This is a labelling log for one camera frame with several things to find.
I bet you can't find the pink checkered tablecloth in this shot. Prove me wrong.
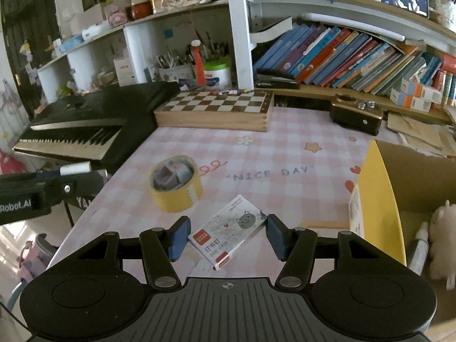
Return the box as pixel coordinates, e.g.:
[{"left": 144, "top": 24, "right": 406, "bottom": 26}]
[{"left": 55, "top": 107, "right": 371, "bottom": 261}]

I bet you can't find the pink plush pig toy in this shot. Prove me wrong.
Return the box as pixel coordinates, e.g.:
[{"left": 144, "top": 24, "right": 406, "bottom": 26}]
[{"left": 429, "top": 200, "right": 455, "bottom": 289}]

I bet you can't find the dark brown small radio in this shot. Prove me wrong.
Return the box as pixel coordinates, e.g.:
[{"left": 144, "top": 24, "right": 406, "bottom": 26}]
[{"left": 329, "top": 94, "right": 383, "bottom": 136}]

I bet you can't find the staples box with cat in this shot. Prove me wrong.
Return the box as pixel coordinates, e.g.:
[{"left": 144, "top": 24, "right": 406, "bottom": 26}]
[{"left": 189, "top": 195, "right": 267, "bottom": 271}]

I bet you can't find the black Yamaha keyboard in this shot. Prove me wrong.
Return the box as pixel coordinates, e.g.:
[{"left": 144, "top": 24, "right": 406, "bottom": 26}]
[{"left": 13, "top": 81, "right": 180, "bottom": 174}]

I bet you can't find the green lid white jar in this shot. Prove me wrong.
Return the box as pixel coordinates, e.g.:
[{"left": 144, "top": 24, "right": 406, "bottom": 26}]
[{"left": 203, "top": 58, "right": 232, "bottom": 89}]

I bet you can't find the row of leaning books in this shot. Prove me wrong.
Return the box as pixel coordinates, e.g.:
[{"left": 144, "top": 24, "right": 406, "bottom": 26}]
[{"left": 253, "top": 22, "right": 441, "bottom": 96}]

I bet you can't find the black keyboard stand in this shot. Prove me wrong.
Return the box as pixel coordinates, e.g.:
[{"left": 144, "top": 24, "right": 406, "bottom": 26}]
[{"left": 63, "top": 195, "right": 95, "bottom": 228}]

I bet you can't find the white spray bottle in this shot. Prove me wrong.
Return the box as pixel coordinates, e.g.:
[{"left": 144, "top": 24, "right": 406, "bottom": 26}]
[{"left": 406, "top": 221, "right": 429, "bottom": 276}]

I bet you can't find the yellow tape roll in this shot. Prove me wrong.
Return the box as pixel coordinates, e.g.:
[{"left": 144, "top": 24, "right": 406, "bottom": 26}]
[{"left": 149, "top": 155, "right": 203, "bottom": 213}]

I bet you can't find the wooden chess board box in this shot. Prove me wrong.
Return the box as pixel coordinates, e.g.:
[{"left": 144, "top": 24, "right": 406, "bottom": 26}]
[{"left": 154, "top": 90, "right": 274, "bottom": 132}]

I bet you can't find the white bookshelf unit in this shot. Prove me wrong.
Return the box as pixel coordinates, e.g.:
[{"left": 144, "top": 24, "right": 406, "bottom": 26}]
[{"left": 38, "top": 0, "right": 455, "bottom": 102}]

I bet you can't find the grey toy car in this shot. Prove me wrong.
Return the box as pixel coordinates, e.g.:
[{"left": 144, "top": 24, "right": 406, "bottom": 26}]
[{"left": 151, "top": 161, "right": 194, "bottom": 192}]

